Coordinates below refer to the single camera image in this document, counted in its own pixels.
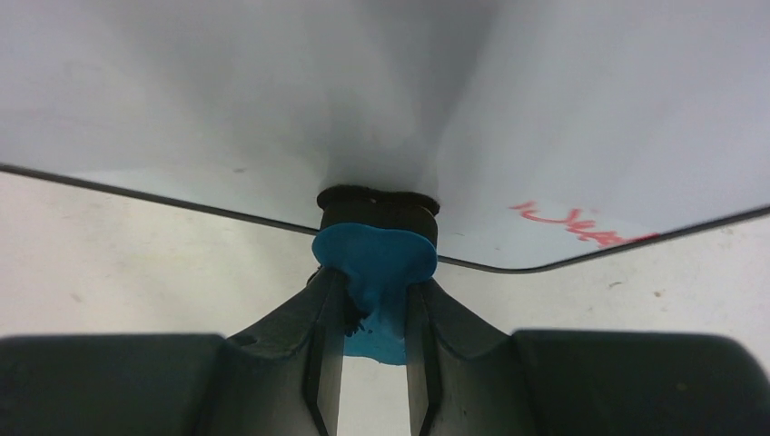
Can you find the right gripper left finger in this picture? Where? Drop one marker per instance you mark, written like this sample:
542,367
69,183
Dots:
280,376

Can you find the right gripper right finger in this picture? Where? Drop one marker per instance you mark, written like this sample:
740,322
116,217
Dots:
466,377

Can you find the blue whiteboard eraser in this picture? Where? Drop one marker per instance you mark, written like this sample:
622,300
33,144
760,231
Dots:
383,242

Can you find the small whiteboard black frame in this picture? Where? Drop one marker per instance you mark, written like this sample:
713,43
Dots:
547,131

